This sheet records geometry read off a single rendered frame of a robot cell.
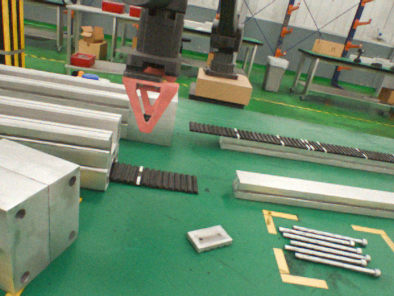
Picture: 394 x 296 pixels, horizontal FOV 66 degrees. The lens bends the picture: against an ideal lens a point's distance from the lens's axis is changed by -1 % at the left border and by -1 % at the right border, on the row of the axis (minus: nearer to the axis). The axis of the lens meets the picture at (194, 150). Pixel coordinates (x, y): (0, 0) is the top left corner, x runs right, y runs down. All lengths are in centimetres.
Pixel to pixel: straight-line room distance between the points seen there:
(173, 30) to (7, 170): 24
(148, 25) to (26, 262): 29
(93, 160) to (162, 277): 19
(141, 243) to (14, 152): 17
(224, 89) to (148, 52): 66
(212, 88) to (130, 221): 71
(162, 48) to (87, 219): 23
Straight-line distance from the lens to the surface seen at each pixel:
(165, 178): 50
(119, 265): 35
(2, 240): 30
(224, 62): 111
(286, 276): 40
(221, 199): 49
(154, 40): 40
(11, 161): 34
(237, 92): 105
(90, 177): 45
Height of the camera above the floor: 104
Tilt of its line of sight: 24 degrees down
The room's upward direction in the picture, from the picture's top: 12 degrees clockwise
